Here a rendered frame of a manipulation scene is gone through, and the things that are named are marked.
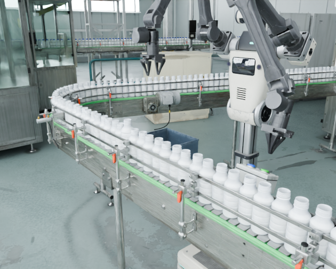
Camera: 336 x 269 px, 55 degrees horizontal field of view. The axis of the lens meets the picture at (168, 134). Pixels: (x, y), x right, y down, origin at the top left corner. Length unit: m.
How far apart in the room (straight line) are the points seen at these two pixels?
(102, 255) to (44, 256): 0.43
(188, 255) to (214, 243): 0.95
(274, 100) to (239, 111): 0.64
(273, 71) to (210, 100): 2.15
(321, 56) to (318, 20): 0.80
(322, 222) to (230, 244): 0.33
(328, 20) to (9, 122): 6.59
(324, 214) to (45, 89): 6.02
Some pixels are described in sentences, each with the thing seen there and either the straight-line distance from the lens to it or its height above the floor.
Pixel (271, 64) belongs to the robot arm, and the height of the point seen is 1.49.
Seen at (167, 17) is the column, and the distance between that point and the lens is 12.12.
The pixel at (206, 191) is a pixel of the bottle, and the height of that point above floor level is 1.06.
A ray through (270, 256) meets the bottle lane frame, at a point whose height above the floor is 0.97.
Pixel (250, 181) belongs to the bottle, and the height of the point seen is 1.16.
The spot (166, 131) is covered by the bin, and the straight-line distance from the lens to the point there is 2.23.
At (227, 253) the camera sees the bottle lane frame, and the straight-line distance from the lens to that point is 1.18.
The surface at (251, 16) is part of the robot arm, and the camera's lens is 1.21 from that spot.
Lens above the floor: 1.62
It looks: 19 degrees down
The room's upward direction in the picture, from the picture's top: straight up
